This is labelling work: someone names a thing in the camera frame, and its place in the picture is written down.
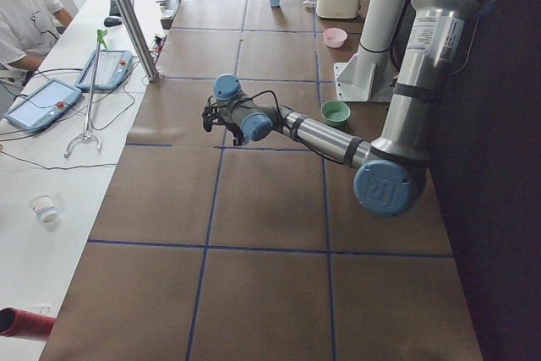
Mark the seated person white shirt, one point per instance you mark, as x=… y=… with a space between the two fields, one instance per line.
x=28 y=33

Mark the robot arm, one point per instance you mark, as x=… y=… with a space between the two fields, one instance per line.
x=406 y=51

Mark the white paper cup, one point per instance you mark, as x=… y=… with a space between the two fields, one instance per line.
x=44 y=208

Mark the aluminium frame post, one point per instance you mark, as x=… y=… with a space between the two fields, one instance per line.
x=137 y=38

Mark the cream toaster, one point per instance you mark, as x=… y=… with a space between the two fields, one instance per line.
x=337 y=9

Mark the pink bowl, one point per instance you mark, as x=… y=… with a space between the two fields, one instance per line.
x=334 y=37

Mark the green bowl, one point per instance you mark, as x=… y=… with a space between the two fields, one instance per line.
x=335 y=113

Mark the teach pendant tablet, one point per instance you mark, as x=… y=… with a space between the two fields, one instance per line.
x=112 y=69
x=43 y=107

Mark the metal reacher grabber tool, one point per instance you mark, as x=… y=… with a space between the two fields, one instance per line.
x=87 y=137

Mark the white mounting pillar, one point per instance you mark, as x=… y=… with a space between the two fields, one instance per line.
x=368 y=75

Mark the far teach pendant tablet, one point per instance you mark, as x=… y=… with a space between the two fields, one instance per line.
x=112 y=69

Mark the black computer mouse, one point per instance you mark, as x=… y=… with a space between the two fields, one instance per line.
x=111 y=21

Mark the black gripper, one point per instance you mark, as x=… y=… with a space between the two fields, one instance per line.
x=235 y=134

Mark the red cylinder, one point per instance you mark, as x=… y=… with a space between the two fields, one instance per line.
x=22 y=324

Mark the near teach pendant tablet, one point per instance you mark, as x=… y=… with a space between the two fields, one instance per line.
x=43 y=107

